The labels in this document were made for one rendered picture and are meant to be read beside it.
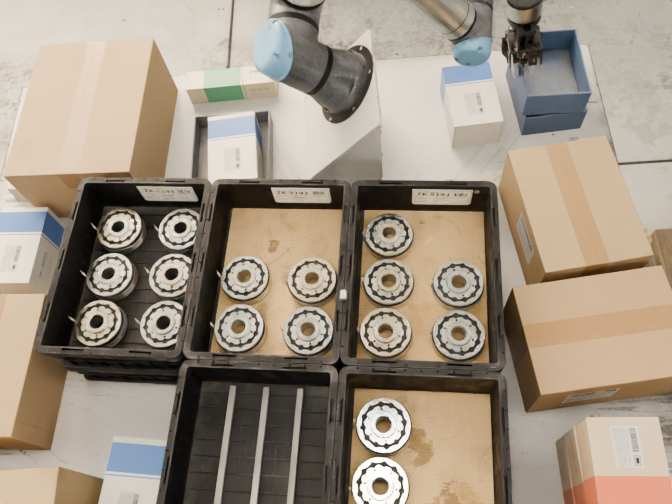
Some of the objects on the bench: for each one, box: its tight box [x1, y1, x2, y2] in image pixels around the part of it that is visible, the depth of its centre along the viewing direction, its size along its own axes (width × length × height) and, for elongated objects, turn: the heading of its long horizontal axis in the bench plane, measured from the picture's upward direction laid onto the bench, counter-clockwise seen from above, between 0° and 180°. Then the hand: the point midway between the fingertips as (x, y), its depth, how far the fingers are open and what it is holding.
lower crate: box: [62, 365, 179, 385], centre depth 146 cm, size 40×30×12 cm
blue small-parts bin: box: [505, 65, 588, 136], centre depth 164 cm, size 20×15×7 cm
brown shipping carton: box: [503, 266, 672, 413], centre depth 130 cm, size 30×22×16 cm
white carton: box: [439, 59, 504, 148], centre depth 163 cm, size 20×12×9 cm, turn 7°
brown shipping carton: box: [498, 135, 654, 285], centre depth 143 cm, size 30×22×16 cm
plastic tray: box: [190, 110, 273, 179], centre depth 165 cm, size 27×20×5 cm
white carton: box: [208, 111, 264, 184], centre depth 162 cm, size 20×12×9 cm, turn 8°
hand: (520, 68), depth 156 cm, fingers closed, pressing on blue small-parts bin
